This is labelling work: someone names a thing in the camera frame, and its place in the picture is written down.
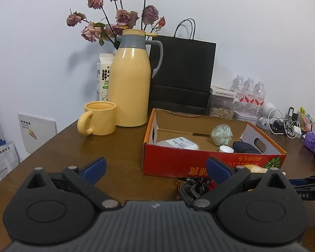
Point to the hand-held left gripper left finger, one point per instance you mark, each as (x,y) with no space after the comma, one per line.
(94,169)

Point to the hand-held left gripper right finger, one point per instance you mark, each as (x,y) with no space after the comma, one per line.
(218,170)

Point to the small white cup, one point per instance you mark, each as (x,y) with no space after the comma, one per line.
(226,149)

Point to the navy zip pouch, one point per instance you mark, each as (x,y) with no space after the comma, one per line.
(245,147)

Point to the clear plastic bag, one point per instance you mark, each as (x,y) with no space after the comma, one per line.
(221,134)

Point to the yellow plush toy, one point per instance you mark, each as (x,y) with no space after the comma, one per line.
(257,169)

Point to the clear plastic container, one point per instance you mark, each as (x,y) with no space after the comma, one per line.
(178,143)

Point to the orange cardboard box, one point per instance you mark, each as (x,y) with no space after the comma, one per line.
(168,160)

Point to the purple packet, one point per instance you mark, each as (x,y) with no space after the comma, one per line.
(313,140)

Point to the white charger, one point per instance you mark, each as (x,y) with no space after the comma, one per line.
(297,131)

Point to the yellow mug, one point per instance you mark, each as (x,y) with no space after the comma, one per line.
(102,120)

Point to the colourful snack bag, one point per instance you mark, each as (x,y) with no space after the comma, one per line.
(308,119)

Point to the clear jar of seeds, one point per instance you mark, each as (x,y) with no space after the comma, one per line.
(221,110)

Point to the white printed tin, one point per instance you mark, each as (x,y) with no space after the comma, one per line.
(244,115)

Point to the white panel with label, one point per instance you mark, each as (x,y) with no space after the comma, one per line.
(38,134)

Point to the black charger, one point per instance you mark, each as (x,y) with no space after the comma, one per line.
(292,114)

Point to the flat white box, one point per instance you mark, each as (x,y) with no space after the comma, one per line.
(221,91)

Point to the clear water bottle red label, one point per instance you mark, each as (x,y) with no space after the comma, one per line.
(236,89)
(248,93)
(260,97)

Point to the stack of printed papers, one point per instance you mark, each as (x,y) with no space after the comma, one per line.
(4,160)

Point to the white milk carton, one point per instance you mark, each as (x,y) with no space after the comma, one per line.
(103,78)

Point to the yellow thermos jug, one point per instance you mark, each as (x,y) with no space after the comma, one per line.
(130,84)

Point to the black paper bag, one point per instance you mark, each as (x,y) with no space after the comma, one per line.
(183,71)

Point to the dried pink rose bouquet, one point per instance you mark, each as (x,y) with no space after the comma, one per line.
(123,18)

